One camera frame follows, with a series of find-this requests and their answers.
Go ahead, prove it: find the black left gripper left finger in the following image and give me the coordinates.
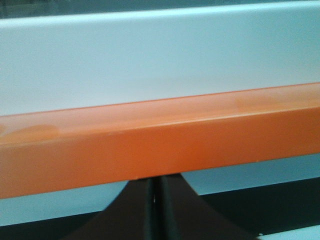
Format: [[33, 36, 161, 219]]
[[63, 178, 155, 240]]

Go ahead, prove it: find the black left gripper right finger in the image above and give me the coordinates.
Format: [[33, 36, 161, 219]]
[[154, 174, 257, 240]]

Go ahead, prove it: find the orange sash handle bar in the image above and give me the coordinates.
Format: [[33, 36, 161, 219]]
[[0, 83, 320, 199]]

